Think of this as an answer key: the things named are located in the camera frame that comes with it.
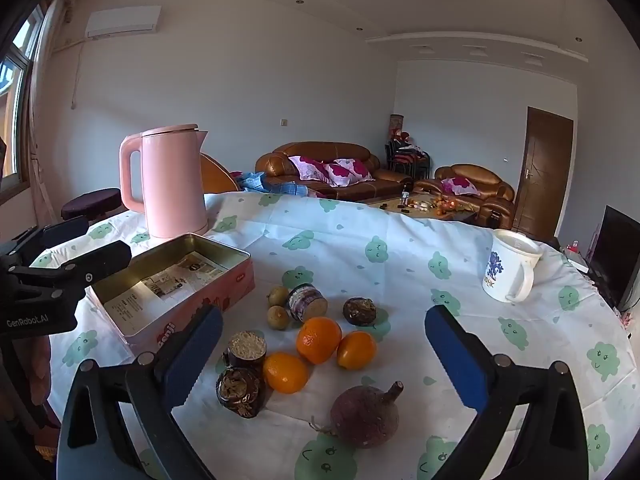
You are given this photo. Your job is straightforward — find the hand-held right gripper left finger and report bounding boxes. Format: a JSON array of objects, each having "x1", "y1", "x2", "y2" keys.
[{"x1": 57, "y1": 304, "x2": 224, "y2": 480}]

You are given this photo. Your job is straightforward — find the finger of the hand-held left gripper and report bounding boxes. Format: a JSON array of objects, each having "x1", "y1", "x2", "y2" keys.
[
  {"x1": 30, "y1": 216, "x2": 103, "y2": 257},
  {"x1": 7, "y1": 240, "x2": 133, "y2": 293}
]

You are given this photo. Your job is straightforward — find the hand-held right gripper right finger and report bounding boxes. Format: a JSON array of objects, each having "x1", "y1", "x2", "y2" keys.
[{"x1": 424, "y1": 304, "x2": 588, "y2": 480}]

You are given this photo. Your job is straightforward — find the dark cylinder with beige top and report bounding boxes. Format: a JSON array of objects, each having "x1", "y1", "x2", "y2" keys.
[{"x1": 222, "y1": 330, "x2": 268, "y2": 368}]

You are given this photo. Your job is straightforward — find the pink tin box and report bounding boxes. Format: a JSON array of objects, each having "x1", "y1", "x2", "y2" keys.
[{"x1": 87, "y1": 233, "x2": 256, "y2": 345}]

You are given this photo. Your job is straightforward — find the orange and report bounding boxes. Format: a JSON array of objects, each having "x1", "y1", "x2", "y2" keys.
[
  {"x1": 296, "y1": 316, "x2": 343, "y2": 366},
  {"x1": 336, "y1": 330, "x2": 377, "y2": 372},
  {"x1": 263, "y1": 352, "x2": 310, "y2": 395}
]

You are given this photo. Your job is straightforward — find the wrinkled dark passion fruit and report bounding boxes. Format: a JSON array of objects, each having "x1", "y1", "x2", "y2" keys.
[{"x1": 342, "y1": 297, "x2": 377, "y2": 327}]

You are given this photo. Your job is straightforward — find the dark purple round stool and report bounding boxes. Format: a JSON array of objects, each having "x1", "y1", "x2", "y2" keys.
[{"x1": 61, "y1": 188, "x2": 122, "y2": 221}]

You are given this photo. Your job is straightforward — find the shiny dark lump beige top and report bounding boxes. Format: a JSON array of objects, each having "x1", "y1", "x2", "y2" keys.
[{"x1": 215, "y1": 366, "x2": 267, "y2": 419}]

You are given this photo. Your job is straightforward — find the paper leaflet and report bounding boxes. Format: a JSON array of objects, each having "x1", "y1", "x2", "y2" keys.
[{"x1": 107, "y1": 252, "x2": 226, "y2": 333}]

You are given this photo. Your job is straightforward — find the white printed mug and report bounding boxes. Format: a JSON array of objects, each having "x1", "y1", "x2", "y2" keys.
[{"x1": 481, "y1": 228, "x2": 544, "y2": 304}]

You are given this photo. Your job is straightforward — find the pink electric kettle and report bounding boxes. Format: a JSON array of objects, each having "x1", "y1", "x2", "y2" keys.
[{"x1": 119, "y1": 123, "x2": 209, "y2": 240}]

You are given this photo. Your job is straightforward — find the small dark jar purple label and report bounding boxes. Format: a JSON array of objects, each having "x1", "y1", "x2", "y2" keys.
[{"x1": 286, "y1": 283, "x2": 329, "y2": 323}]

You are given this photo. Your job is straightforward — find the brown leather armchair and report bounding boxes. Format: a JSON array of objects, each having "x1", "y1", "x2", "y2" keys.
[
  {"x1": 200, "y1": 151, "x2": 241, "y2": 195},
  {"x1": 414, "y1": 163, "x2": 516, "y2": 231}
]

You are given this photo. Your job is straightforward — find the window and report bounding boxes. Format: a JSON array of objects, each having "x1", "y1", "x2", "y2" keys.
[{"x1": 0, "y1": 5, "x2": 38, "y2": 191}]

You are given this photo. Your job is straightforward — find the wooden coffee table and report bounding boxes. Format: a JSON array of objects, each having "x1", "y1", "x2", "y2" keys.
[{"x1": 357, "y1": 191, "x2": 478, "y2": 223}]

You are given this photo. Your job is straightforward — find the pink floral pillow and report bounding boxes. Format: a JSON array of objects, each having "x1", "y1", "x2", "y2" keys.
[
  {"x1": 288, "y1": 155, "x2": 331, "y2": 184},
  {"x1": 324, "y1": 158, "x2": 376, "y2": 183},
  {"x1": 441, "y1": 177, "x2": 479, "y2": 196}
]

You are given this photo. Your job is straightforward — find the blue plaid cloth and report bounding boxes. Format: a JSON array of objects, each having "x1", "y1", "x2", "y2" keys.
[{"x1": 231, "y1": 171, "x2": 311, "y2": 197}]

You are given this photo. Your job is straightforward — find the black television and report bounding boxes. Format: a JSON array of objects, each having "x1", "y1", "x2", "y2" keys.
[{"x1": 587, "y1": 205, "x2": 640, "y2": 313}]

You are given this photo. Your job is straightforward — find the stacked dark chairs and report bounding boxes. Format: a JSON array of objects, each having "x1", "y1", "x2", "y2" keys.
[{"x1": 384, "y1": 137, "x2": 431, "y2": 178}]

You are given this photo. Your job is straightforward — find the brown wooden door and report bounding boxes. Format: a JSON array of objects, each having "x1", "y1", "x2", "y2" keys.
[{"x1": 513, "y1": 106, "x2": 574, "y2": 241}]

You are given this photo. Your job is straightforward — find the white air conditioner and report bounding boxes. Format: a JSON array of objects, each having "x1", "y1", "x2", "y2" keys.
[{"x1": 86, "y1": 6, "x2": 162, "y2": 39}]

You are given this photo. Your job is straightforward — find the long brown leather sofa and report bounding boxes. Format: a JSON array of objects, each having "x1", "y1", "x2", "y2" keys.
[{"x1": 255, "y1": 141, "x2": 416, "y2": 202}]

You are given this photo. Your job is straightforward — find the air conditioner hose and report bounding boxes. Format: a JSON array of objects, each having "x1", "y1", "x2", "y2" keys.
[{"x1": 70, "y1": 37, "x2": 90, "y2": 111}]

